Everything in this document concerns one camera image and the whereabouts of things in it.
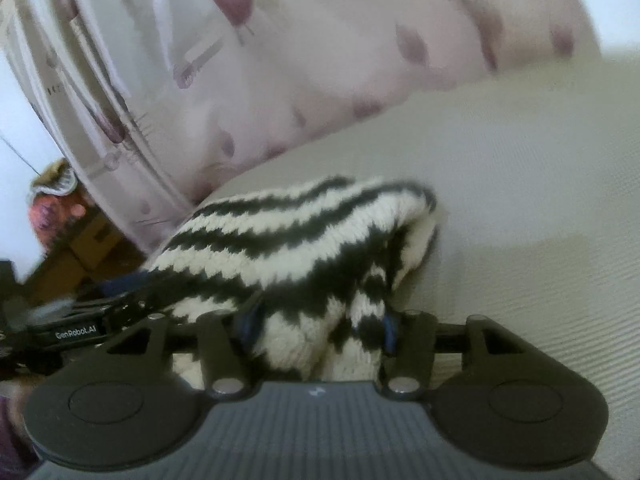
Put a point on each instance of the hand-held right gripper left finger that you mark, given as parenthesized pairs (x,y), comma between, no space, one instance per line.
(220,350)

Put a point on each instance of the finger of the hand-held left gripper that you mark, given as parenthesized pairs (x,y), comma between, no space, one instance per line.
(125,290)

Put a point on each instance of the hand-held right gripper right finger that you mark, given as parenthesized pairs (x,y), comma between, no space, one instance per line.
(407,345)

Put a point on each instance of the black white striped knit sweater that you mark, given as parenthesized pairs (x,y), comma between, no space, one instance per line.
(280,240)

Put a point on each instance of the brown cardboard box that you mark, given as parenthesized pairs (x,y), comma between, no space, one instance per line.
(95,245)

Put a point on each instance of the tan furry item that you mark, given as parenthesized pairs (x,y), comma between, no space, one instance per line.
(52,177)

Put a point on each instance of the grey woven table mat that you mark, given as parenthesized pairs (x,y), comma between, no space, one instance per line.
(525,200)

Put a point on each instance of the pink leaf print curtain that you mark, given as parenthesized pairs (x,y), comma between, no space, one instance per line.
(300,45)

